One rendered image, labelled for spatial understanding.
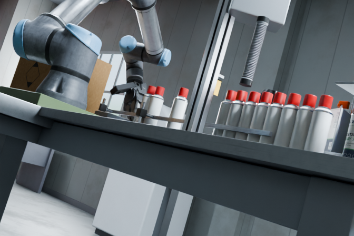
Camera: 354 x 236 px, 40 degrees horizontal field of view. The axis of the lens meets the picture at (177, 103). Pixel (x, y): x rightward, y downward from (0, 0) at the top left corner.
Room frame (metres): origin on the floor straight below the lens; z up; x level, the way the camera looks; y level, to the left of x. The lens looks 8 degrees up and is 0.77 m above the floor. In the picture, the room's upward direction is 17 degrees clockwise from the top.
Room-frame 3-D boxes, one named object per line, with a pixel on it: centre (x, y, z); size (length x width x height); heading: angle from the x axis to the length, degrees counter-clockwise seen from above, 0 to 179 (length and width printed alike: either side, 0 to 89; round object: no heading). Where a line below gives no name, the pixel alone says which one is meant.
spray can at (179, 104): (1.75, -0.01, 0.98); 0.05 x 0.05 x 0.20
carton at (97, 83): (1.92, 0.48, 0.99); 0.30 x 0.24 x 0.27; 43
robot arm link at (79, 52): (1.39, 0.33, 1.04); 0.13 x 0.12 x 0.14; 73
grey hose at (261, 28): (1.37, -0.17, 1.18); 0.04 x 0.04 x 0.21
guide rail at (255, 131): (1.77, 0.05, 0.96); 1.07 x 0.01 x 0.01; 37
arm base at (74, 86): (1.39, 0.32, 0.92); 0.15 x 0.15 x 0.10
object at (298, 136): (1.30, -0.35, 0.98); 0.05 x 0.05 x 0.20
